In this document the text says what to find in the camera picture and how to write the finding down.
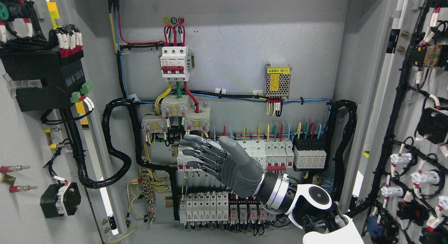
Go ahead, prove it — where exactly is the grey robotic right hand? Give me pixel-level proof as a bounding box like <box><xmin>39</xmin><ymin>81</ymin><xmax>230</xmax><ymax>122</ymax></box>
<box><xmin>179</xmin><ymin>134</ymin><xmax>264</xmax><ymax>197</ymax></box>

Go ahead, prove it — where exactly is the grey cabinet door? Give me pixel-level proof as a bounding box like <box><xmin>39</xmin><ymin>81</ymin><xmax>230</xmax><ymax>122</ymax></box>
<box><xmin>0</xmin><ymin>0</ymin><xmax>122</xmax><ymax>244</ymax></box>
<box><xmin>346</xmin><ymin>0</ymin><xmax>448</xmax><ymax>244</ymax></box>

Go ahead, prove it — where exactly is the beige current transformer right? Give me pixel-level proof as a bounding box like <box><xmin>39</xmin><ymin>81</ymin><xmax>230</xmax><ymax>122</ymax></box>
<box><xmin>183</xmin><ymin>107</ymin><xmax>211</xmax><ymax>131</ymax></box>

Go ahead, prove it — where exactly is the beige current transformer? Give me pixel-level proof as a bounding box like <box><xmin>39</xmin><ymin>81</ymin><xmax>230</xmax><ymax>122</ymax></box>
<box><xmin>141</xmin><ymin>114</ymin><xmax>169</xmax><ymax>134</ymax></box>
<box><xmin>183</xmin><ymin>107</ymin><xmax>211</xmax><ymax>131</ymax></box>
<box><xmin>161</xmin><ymin>95</ymin><xmax>191</xmax><ymax>118</ymax></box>

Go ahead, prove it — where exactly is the relay and terminal row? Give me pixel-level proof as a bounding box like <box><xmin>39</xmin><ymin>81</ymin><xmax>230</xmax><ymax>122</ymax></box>
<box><xmin>227</xmin><ymin>193</ymin><xmax>286</xmax><ymax>229</ymax></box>

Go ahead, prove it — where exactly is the white lower breaker row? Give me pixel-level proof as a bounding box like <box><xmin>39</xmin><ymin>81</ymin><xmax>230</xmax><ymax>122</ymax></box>
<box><xmin>179</xmin><ymin>192</ymin><xmax>230</xmax><ymax>225</ymax></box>

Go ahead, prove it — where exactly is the white breaker and socket row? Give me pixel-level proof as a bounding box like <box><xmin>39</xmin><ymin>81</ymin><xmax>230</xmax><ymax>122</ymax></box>
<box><xmin>177</xmin><ymin>139</ymin><xmax>294</xmax><ymax>172</ymax></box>

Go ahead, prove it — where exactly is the beige current transformer top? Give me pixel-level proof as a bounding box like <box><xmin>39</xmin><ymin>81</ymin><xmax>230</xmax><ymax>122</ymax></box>
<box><xmin>161</xmin><ymin>95</ymin><xmax>191</xmax><ymax>118</ymax></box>

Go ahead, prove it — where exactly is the beige current transformer left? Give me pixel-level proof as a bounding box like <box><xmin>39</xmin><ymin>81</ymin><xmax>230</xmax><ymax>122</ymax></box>
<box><xmin>141</xmin><ymin>114</ymin><xmax>169</xmax><ymax>134</ymax></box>

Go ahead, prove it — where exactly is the black white surge protector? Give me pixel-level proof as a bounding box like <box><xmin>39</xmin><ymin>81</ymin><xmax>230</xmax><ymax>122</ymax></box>
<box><xmin>293</xmin><ymin>136</ymin><xmax>328</xmax><ymax>172</ymax></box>

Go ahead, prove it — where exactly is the metal mesh power supply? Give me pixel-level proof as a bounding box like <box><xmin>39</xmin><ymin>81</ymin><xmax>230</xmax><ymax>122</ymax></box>
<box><xmin>264</xmin><ymin>63</ymin><xmax>292</xmax><ymax>98</ymax></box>

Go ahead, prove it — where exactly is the red white main breaker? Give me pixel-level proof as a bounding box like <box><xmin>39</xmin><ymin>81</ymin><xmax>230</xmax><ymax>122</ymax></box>
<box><xmin>160</xmin><ymin>46</ymin><xmax>193</xmax><ymax>82</ymax></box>

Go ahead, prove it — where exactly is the black right cable conduit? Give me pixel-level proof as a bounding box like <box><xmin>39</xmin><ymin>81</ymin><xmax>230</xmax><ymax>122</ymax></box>
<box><xmin>328</xmin><ymin>99</ymin><xmax>368</xmax><ymax>223</ymax></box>

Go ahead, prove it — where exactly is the black cable conduit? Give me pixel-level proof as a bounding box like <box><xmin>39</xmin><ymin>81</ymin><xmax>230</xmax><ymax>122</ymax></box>
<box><xmin>328</xmin><ymin>99</ymin><xmax>368</xmax><ymax>223</ymax></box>
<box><xmin>78</xmin><ymin>98</ymin><xmax>179</xmax><ymax>220</ymax></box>

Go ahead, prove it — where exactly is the black left cable conduit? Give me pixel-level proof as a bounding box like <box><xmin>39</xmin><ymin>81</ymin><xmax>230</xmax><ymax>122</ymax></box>
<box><xmin>78</xmin><ymin>98</ymin><xmax>179</xmax><ymax>220</ymax></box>

